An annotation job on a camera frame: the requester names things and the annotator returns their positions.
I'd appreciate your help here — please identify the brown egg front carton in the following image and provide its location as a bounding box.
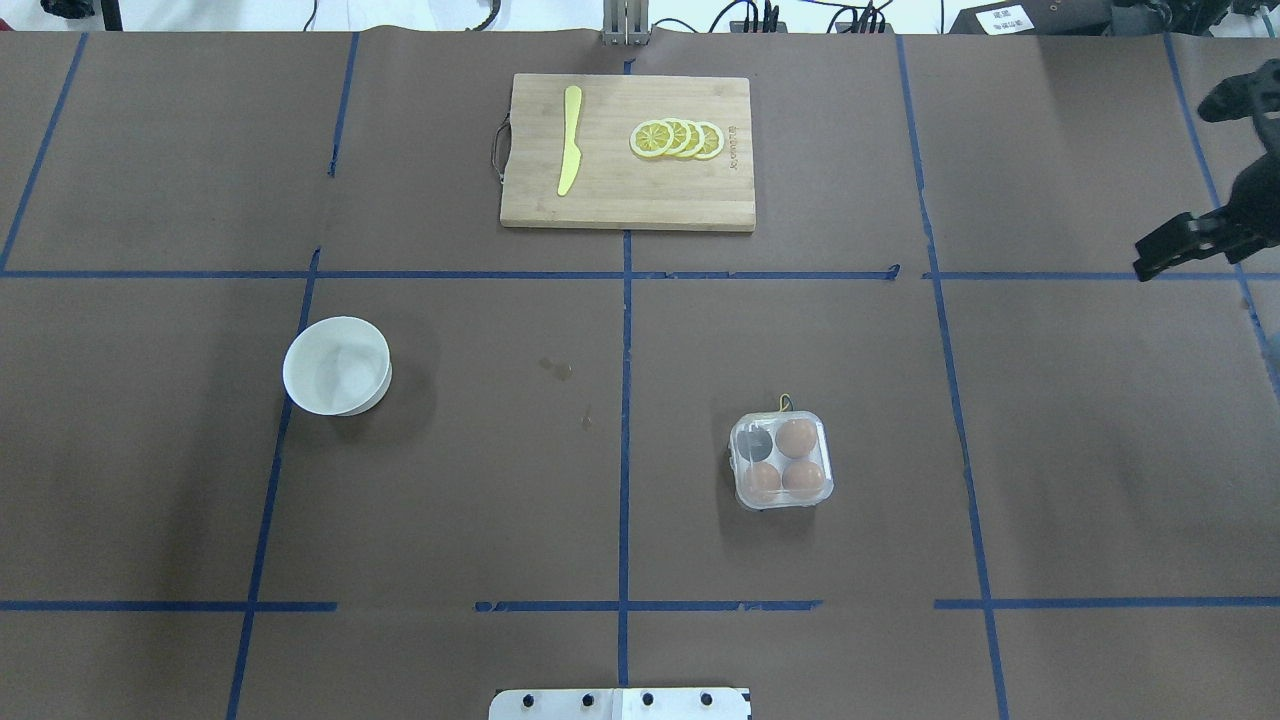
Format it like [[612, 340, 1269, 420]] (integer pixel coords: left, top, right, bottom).
[[782, 460, 827, 502]]

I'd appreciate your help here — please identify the black box white label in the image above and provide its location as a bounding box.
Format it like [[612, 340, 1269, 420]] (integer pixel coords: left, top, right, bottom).
[[946, 1, 1114, 37]]

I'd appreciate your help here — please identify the yellow plastic knife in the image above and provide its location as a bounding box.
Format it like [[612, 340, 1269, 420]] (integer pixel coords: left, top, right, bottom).
[[557, 85, 584, 197]]

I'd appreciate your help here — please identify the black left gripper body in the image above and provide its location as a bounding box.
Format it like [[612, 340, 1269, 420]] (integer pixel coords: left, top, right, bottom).
[[1225, 154, 1279, 251]]

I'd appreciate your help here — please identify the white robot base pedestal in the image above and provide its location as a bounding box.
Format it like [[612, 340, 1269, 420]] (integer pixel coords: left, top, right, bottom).
[[488, 687, 753, 719]]

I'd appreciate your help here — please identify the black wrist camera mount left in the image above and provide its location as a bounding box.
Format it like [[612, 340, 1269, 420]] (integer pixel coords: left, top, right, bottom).
[[1196, 58, 1279, 123]]

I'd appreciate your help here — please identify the aluminium frame post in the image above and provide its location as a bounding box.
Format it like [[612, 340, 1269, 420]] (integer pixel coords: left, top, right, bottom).
[[600, 0, 652, 47]]

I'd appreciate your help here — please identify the white ceramic bowl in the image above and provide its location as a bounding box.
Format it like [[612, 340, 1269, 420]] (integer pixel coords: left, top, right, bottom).
[[282, 316, 394, 416]]

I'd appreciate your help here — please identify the brown egg from bowl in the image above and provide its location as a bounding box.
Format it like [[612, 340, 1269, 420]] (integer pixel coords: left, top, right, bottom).
[[740, 462, 783, 505]]

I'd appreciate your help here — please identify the brown egg carton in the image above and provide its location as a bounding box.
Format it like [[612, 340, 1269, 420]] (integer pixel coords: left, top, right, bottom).
[[782, 460, 827, 502], [774, 418, 818, 459]]

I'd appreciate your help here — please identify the clear plastic egg carton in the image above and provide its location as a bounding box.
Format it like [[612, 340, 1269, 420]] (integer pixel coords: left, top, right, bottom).
[[727, 393, 835, 512]]

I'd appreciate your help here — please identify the brown egg rear carton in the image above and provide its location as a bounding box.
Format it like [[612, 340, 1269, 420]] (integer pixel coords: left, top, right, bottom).
[[774, 418, 818, 459]]

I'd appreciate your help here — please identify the bamboo cutting board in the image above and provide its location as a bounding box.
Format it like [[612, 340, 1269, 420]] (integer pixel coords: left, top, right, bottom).
[[500, 73, 756, 233]]

